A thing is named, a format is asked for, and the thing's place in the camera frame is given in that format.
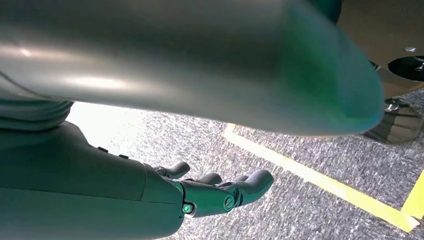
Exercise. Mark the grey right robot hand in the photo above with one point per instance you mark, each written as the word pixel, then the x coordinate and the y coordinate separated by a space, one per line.
pixel 82 198

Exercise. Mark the yellow tape square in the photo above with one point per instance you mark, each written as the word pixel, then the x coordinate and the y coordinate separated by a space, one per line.
pixel 298 165

